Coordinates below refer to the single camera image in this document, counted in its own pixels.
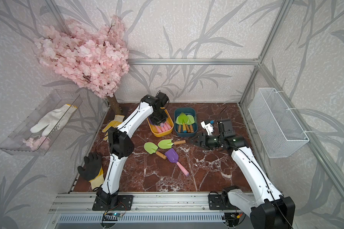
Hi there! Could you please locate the aluminium front rail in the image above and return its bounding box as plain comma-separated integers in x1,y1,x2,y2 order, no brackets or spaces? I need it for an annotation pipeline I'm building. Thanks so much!
49,192,212,214

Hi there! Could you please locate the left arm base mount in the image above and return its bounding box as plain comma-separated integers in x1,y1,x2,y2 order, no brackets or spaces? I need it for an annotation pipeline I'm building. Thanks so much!
92,188,134,211

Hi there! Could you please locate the white cotton glove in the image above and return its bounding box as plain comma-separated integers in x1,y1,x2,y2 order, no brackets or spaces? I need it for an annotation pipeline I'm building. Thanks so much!
30,104,77,136

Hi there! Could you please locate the black and yellow glove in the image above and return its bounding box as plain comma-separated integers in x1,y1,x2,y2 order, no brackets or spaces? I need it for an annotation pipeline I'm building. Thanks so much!
77,152,104,190

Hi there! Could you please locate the yellow storage box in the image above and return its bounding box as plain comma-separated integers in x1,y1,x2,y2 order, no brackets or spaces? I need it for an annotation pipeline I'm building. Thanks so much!
147,110,174,137

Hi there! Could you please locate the clear acrylic wall shelf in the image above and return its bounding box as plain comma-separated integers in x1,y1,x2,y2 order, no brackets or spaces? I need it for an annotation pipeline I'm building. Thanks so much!
0,90,83,156

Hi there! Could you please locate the pink cherry blossom tree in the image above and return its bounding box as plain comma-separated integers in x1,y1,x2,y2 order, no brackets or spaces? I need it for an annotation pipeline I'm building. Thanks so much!
34,15,130,115

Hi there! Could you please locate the pink blossom sprig on shelf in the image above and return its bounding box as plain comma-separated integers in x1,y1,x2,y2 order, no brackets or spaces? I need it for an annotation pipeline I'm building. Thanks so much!
22,136,51,150

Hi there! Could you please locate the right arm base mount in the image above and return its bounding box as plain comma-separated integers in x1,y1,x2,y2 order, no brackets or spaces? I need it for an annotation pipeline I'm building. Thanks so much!
208,186,241,211

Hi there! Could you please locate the green trowel yellow handle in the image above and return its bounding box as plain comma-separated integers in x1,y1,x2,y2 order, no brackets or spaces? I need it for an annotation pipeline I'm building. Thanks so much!
180,112,188,133

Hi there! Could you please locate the yellow rubber glove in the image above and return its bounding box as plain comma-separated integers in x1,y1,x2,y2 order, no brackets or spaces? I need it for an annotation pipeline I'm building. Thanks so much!
102,114,125,141

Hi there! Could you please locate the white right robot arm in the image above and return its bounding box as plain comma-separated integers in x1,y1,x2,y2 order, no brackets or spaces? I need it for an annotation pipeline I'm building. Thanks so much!
189,119,295,229

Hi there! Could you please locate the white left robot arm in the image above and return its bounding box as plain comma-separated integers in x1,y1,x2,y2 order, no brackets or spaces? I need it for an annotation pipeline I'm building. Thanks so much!
96,92,169,205

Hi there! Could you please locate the purple square shovel pink handle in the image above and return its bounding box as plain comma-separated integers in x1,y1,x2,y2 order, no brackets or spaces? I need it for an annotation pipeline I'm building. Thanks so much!
160,123,165,132
165,148,189,176

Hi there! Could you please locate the white wire mesh basket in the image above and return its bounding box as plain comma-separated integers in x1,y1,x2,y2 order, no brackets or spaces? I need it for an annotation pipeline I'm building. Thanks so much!
248,88,310,158

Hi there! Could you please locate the dark teal storage box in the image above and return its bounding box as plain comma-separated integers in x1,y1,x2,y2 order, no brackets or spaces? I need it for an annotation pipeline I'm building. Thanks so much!
174,107,198,137

